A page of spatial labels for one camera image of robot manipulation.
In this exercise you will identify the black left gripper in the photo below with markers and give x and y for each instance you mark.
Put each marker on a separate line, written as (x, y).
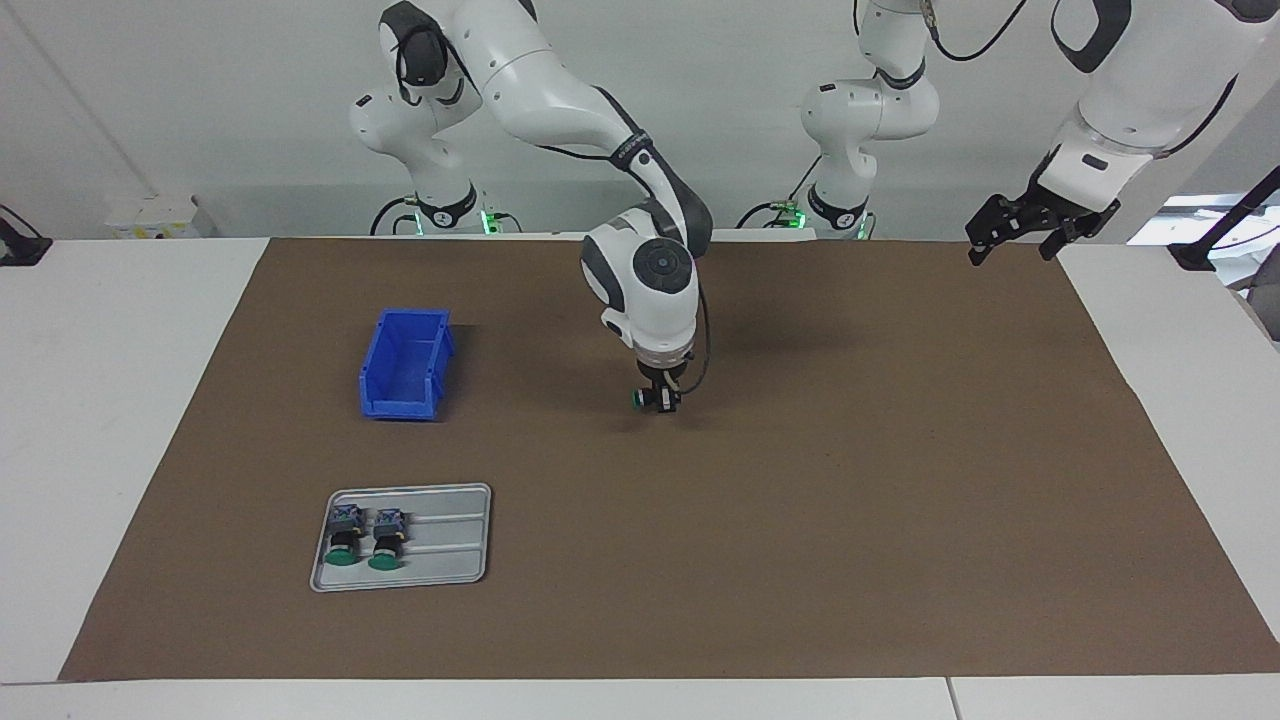
(1070, 205)

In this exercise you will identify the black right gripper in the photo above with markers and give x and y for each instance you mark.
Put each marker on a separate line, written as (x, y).
(665, 375)

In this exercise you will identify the green push button switch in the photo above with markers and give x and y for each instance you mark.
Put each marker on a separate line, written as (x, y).
(638, 399)
(387, 545)
(345, 540)

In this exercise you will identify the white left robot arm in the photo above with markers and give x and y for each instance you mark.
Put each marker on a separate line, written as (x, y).
(870, 110)

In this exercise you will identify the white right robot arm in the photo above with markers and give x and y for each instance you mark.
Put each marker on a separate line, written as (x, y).
(540, 90)

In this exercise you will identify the brown table mat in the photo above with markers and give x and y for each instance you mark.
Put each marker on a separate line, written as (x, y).
(800, 550)

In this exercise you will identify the blue plastic storage bin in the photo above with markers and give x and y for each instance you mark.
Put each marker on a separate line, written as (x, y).
(405, 365)

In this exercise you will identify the grey metal tray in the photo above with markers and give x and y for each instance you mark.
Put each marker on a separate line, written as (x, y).
(450, 550)

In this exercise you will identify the white cardboard box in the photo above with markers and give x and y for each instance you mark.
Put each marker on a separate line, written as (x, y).
(150, 215)

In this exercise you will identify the black camera stand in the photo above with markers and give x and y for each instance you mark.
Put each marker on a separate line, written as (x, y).
(1195, 255)

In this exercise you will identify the black clamp mount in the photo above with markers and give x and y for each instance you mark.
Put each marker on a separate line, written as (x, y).
(20, 250)

